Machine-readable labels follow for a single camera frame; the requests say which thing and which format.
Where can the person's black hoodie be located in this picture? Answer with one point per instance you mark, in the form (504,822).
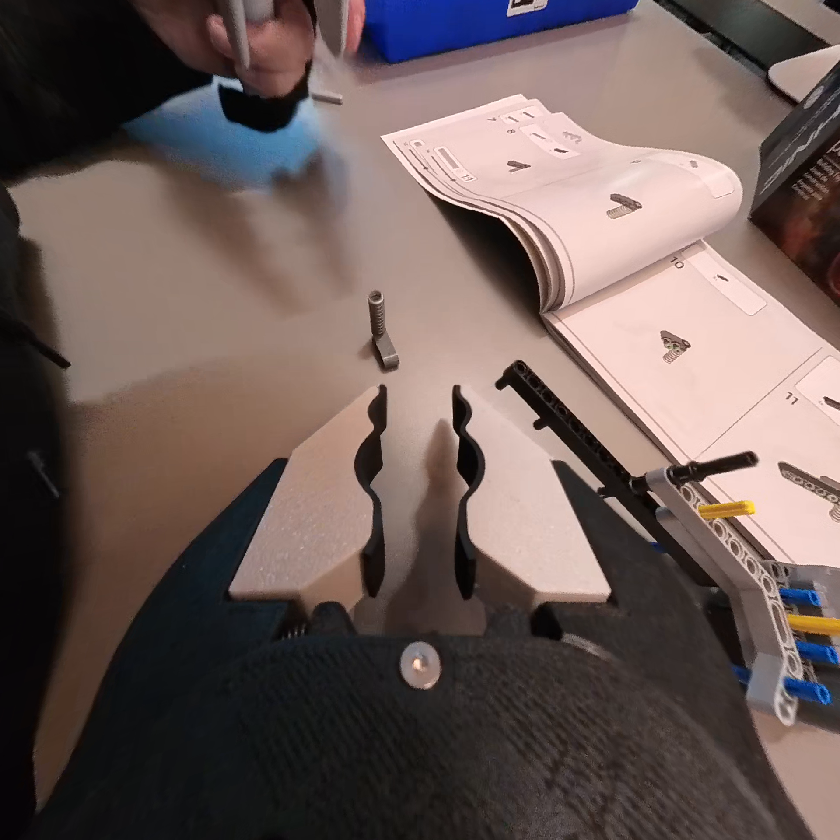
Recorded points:
(26,525)

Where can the grey spring toy piece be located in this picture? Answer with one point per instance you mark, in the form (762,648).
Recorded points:
(376,315)

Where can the person's left hand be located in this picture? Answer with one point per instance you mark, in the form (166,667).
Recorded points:
(275,59)

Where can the white stand base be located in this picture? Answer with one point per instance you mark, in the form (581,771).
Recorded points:
(807,72)

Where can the white instruction booklet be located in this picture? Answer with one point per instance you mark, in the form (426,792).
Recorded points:
(623,197)

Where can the light blue plastic sheet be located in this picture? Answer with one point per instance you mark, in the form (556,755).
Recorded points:
(197,151)

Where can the small grey toy axle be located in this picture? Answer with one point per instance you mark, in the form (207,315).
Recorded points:
(328,97)

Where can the person's left forearm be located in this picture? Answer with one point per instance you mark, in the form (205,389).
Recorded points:
(79,65)

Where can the blue plastic bin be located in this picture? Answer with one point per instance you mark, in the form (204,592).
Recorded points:
(459,33)

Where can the dark toy set box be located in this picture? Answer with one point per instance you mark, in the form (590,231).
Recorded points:
(800,170)

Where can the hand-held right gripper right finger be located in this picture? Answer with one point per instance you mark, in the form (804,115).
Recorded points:
(525,525)

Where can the grey black toy brick assembly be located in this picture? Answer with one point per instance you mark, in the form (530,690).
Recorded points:
(754,617)

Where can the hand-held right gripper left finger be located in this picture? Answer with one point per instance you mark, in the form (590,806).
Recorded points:
(308,518)

